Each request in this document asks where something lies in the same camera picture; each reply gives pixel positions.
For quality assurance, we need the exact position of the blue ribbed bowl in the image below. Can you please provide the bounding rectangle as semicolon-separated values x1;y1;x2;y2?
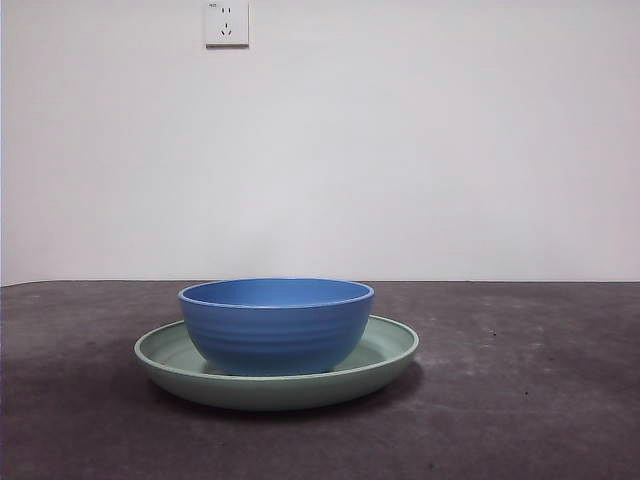
177;278;375;377

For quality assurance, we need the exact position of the green round plate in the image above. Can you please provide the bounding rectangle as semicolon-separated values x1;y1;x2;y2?
133;314;420;413

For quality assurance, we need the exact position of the white wall power socket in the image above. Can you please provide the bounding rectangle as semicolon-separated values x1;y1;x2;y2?
204;1;250;50

